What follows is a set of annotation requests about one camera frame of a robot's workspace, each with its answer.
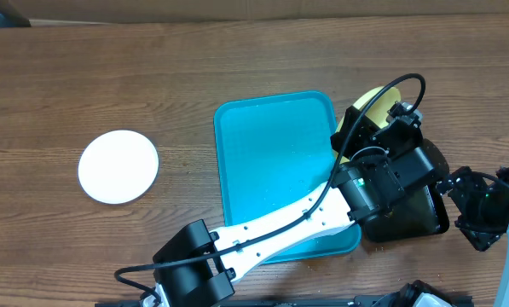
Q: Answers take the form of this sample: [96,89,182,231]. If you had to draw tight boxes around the yellow-green plate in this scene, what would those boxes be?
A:
[334,86,402,164]

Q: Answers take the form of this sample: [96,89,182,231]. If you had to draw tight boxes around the white plate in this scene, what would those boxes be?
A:
[78,130,159,205]

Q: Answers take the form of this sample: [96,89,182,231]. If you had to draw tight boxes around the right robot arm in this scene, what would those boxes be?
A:
[437,166,509,307]

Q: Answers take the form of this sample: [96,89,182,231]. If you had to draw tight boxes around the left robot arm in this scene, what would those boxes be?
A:
[140,104,449,306]

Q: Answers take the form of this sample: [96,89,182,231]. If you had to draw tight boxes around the black water tray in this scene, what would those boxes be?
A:
[362,138,449,243]

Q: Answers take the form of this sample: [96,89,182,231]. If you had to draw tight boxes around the teal plastic tray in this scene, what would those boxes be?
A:
[213,90,337,243]

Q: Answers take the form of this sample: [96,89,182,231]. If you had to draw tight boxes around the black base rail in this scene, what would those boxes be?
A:
[95,279,477,307]

